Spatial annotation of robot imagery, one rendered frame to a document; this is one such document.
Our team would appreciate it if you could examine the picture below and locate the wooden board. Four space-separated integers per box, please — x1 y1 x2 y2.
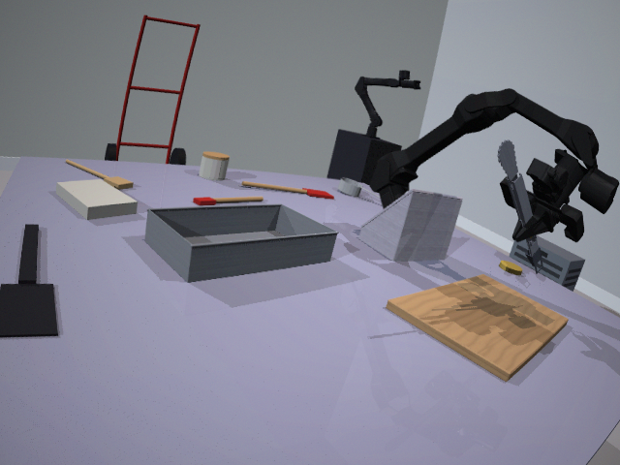
386 274 569 382

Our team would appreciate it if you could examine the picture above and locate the yellow flat disc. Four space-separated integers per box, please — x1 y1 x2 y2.
499 261 522 275

